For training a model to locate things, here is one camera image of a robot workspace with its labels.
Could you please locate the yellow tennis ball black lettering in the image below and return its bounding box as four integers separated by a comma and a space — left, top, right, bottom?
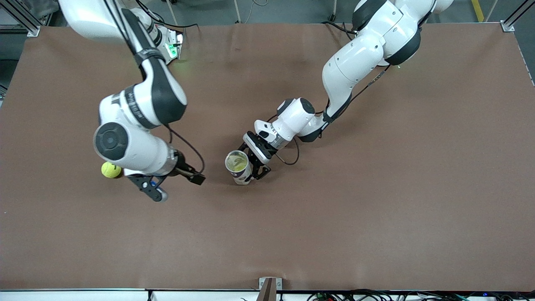
228, 154, 250, 172

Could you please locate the clear plastic tennis ball can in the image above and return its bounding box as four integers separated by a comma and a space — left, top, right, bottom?
225, 150, 254, 185

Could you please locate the yellow tennis ball black logo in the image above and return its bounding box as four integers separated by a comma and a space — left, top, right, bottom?
101, 162, 123, 179

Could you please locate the brown table cover sheet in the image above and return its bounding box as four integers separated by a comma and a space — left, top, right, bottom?
0, 21, 535, 292

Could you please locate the grey fabric bundle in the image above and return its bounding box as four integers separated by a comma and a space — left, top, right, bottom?
17, 0, 60, 20

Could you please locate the grey camera post bracket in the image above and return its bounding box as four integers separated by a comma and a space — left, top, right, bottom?
258, 277, 283, 301

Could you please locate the black base power cable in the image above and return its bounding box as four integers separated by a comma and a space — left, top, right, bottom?
321, 20, 357, 35
136, 0, 199, 30

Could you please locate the white floor cable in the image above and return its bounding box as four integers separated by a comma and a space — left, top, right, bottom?
245, 0, 269, 24

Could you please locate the tangled cable bundle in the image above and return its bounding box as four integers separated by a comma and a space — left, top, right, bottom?
307, 288, 535, 301

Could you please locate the aluminium frame extrusion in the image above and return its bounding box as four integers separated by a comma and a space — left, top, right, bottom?
501, 0, 535, 33
6, 0, 41, 37

